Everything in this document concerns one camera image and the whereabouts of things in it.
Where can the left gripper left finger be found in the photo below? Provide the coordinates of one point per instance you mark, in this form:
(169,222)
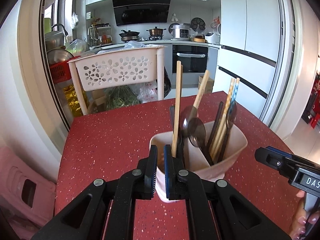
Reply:
(105,209)

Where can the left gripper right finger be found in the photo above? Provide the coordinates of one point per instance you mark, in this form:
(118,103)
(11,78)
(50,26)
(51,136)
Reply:
(215,210)

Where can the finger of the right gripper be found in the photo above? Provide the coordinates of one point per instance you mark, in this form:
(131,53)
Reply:
(289,155)
(283,165)

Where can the small dark spoon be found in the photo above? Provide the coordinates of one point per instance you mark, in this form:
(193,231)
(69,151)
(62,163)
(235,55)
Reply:
(230,119)

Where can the black plastic utensil handle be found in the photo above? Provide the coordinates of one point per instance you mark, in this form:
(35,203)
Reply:
(212,133)

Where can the dark translucent spoon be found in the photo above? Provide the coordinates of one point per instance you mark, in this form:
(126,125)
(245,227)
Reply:
(186,115)

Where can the plain wooden chopstick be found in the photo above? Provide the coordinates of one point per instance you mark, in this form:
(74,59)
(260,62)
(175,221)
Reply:
(201,90)

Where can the short wooden chopstick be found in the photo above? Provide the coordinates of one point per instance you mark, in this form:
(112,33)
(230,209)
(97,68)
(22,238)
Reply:
(179,73)

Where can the thin wooden chopstick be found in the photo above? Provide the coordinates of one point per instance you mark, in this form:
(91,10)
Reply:
(218,139)

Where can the person's right hand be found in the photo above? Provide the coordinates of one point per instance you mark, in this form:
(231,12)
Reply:
(300,218)

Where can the pink utensil holder caddy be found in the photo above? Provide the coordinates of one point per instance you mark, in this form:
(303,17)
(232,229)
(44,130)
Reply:
(194,159)

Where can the yellow patterned wooden chopstick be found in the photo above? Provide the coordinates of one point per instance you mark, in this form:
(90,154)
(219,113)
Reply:
(228,100)

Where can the pink plastic stool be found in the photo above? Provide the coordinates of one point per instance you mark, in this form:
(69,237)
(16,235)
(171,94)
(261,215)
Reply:
(27,198)

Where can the cardboard box on floor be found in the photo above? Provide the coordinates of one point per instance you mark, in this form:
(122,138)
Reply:
(209,85)

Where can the white refrigerator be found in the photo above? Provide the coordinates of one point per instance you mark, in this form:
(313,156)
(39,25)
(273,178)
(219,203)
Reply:
(250,41)

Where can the black built-in oven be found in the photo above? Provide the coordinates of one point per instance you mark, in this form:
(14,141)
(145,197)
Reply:
(194,61)

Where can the pink flower-pattern basket cart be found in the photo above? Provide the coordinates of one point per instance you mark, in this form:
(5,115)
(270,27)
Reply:
(118,68)

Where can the silver rice cooker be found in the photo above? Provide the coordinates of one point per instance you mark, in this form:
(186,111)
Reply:
(180,31)

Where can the black wok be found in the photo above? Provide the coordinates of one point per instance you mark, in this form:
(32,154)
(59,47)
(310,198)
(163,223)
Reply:
(128,33)

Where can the steel cooking pot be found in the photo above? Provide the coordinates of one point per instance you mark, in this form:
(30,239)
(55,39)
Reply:
(156,31)

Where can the black range hood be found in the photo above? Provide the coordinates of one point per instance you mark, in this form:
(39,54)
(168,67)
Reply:
(129,12)

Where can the red decorations on wall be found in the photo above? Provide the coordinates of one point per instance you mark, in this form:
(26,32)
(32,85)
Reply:
(311,112)

